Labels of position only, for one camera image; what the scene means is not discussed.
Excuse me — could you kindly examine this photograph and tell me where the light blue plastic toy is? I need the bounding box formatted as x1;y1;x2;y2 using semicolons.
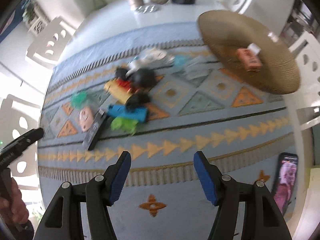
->
172;54;192;68

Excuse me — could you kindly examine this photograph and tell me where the white carved shelf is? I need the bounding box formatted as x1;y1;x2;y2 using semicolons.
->
28;15;50;36

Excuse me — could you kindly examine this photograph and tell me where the white chair near left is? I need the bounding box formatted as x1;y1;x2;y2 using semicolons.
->
1;94;40;191

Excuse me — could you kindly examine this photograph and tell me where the green plastic toy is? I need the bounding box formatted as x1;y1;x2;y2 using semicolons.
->
110;117;139;134

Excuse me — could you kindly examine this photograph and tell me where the white chair near right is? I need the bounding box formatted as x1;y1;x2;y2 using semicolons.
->
285;32;320;131

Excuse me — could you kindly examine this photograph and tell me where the patterned blue table mat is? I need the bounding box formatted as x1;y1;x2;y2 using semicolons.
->
38;22;296;239

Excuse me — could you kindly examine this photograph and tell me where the white plastic toy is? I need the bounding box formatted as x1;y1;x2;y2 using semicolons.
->
128;48;175;70

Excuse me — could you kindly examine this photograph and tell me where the teal plastic toy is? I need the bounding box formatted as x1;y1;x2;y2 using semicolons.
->
71;91;87;109

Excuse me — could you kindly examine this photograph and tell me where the small white box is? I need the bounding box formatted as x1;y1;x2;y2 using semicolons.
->
247;43;261;55

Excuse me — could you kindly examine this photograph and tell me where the person left hand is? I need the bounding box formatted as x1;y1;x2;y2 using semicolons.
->
1;178;29;225

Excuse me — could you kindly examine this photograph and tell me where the white chair far left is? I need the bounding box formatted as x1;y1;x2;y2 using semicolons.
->
25;17;76;69

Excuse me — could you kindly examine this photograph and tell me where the blue wall picture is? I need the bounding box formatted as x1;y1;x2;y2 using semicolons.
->
0;0;31;42

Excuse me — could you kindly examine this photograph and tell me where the red black haired figurine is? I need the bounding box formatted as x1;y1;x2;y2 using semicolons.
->
116;68;157;93

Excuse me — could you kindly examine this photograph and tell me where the woven brown round basket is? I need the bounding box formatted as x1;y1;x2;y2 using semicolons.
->
197;10;300;94

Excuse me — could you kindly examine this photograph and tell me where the smartphone with lit screen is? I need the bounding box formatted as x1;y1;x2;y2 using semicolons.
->
271;152;298;215

